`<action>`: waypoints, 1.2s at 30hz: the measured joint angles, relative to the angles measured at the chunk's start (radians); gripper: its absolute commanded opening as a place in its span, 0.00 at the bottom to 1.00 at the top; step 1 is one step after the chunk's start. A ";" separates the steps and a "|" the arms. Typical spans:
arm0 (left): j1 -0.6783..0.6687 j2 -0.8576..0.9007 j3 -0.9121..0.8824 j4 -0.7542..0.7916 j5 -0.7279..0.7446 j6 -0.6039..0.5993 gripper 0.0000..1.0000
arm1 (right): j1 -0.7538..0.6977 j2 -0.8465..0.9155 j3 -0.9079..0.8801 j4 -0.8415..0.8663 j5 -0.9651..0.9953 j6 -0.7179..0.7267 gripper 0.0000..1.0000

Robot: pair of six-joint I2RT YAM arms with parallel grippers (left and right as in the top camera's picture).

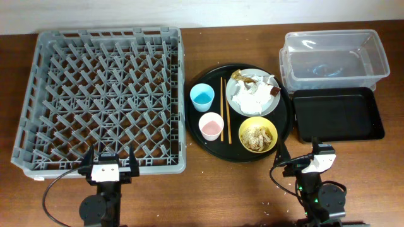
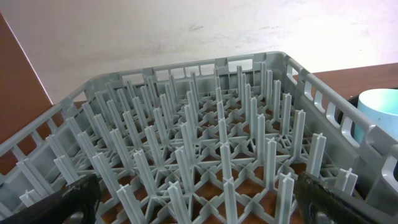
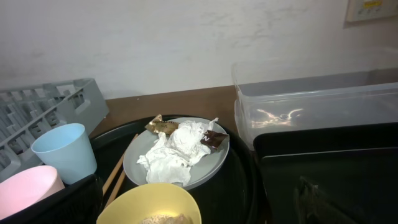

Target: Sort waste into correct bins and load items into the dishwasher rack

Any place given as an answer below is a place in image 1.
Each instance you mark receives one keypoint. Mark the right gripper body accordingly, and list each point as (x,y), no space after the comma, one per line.
(295,168)

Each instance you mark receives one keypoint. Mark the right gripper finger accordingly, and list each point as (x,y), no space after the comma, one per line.
(282,155)
(316,148)

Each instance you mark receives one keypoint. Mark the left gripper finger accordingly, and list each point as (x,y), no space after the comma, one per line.
(87,161)
(133,164)

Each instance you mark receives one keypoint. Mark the food scraps with rice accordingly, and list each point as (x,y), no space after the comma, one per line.
(256,139)

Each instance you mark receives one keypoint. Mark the yellow bowl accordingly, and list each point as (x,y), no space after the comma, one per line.
(259,122)

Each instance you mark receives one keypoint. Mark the white napkin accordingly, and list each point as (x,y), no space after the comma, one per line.
(251,97)

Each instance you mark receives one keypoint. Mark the pink plastic cup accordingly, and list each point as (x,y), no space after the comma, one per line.
(211,125)

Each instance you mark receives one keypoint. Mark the brown food wrapper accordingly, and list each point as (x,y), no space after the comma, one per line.
(236,75)

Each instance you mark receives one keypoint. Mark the blue plastic cup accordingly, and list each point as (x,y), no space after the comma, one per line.
(202,96)

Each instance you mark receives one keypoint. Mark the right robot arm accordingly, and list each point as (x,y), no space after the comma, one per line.
(323,201)

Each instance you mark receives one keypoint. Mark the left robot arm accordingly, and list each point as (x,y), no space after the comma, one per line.
(104,207)

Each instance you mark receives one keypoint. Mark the grey dishwasher rack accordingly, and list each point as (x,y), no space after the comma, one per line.
(117,91)

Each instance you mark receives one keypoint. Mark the black rectangular tray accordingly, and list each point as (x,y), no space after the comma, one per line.
(337,114)

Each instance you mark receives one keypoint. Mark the right wooden chopstick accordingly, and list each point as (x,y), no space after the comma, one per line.
(228,115)

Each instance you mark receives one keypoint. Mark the wooden chopstick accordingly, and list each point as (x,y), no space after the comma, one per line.
(228,115)
(221,108)

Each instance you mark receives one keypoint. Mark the round black tray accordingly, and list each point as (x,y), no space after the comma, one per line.
(282,117)

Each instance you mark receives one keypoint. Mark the left wooden chopstick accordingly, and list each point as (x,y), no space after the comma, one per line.
(221,108)

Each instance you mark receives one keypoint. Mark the clear plastic bin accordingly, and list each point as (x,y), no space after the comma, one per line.
(332,59)

